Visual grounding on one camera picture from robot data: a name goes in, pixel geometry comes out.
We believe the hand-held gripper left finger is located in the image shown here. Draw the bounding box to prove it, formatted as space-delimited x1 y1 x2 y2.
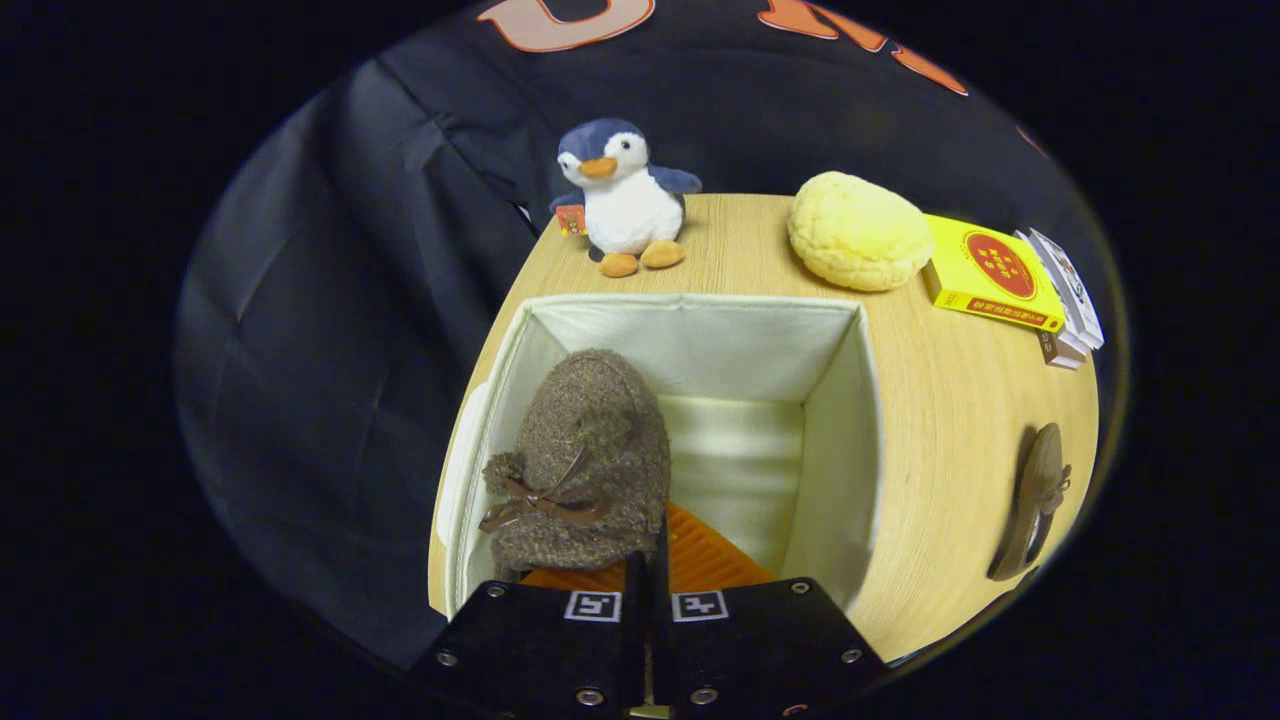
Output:
412 552 649 720

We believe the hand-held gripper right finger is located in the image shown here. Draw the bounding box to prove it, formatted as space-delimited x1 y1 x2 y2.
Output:
652 503 889 720

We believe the brown fuzzy shoe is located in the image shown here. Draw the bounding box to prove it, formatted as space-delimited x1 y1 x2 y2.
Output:
478 348 673 581
987 422 1073 583

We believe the beige fabric storage box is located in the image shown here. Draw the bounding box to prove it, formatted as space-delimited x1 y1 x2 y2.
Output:
430 292 886 616

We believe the dark brown book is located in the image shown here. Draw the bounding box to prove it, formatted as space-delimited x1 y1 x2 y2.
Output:
1038 330 1084 371

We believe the yellow bread-shaped plush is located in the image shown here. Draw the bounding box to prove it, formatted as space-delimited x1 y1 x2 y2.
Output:
787 171 935 293

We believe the yellow book with red circle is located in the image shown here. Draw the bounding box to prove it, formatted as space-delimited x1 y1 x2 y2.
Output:
922 214 1067 334

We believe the penguin plush toy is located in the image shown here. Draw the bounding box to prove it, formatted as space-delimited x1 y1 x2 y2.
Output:
548 118 703 279

